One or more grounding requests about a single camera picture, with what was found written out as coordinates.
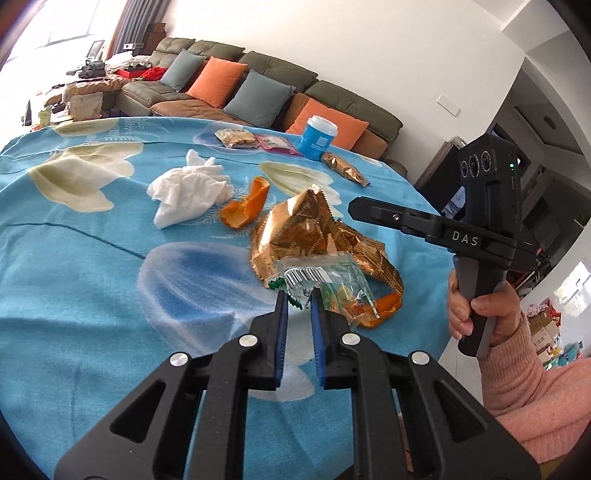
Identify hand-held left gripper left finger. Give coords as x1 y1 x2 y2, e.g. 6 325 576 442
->
54 288 290 480

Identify large balcony window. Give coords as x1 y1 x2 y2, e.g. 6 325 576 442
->
0 0 131 71

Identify red cloth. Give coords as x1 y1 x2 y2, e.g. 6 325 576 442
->
117 66 168 82

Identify blue floral tablecloth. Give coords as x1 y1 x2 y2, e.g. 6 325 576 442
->
0 116 455 480

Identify green brown sofa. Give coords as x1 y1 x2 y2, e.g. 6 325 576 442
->
44 37 410 174

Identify orange cushion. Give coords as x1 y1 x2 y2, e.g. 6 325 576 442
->
186 56 249 110
285 98 370 151

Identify small gold snack packet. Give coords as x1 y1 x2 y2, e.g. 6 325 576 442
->
322 152 372 188

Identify pile of assorted boxes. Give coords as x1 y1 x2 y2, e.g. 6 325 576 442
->
526 298 563 371

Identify pink snack packet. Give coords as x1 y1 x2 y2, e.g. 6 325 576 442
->
254 134 301 157

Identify clear green-edged plastic wrapper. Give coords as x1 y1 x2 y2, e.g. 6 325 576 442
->
272 257 379 325

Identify grey orange curtain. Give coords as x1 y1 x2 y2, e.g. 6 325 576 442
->
111 0 160 62

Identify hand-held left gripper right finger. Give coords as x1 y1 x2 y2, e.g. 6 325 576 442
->
310 286 541 480

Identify large gold foil wrapper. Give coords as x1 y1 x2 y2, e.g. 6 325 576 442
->
250 184 405 297

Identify large grey-blue cushion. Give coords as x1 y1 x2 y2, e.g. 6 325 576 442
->
223 69 297 130

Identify person's right hand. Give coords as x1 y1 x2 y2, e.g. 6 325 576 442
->
447 268 523 348

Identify small orange peel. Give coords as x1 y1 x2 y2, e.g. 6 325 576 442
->
353 293 404 330

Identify yellow snack packet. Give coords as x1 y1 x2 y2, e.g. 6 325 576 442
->
215 128 257 150

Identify blue cup with white lid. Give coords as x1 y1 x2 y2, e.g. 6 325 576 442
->
295 115 338 162

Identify curved orange peel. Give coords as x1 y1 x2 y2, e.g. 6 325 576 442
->
220 176 271 230

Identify person's right forearm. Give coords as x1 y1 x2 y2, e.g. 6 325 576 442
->
478 309 591 467

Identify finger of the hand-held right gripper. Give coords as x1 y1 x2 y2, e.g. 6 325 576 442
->
347 196 446 241

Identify white tissue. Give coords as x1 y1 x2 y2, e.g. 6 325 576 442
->
147 150 234 230

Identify white clothes pile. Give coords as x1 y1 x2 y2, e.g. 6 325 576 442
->
106 51 153 70

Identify brown paper bag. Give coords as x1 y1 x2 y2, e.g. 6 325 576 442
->
65 85 103 122

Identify small grey-blue cushion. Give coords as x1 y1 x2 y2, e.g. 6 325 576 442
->
160 48 208 92

